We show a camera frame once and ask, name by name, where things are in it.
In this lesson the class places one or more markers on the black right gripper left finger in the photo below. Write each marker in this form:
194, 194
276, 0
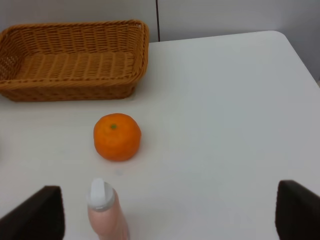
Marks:
40, 217

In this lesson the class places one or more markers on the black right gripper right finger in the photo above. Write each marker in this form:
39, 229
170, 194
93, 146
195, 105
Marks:
297, 212

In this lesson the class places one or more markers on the pink bottle white cap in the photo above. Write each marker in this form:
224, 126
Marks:
105, 213

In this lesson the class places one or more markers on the orange mandarin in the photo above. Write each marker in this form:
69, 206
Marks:
117, 137

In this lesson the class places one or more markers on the orange wicker basket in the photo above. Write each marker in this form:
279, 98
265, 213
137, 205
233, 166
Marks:
47, 62

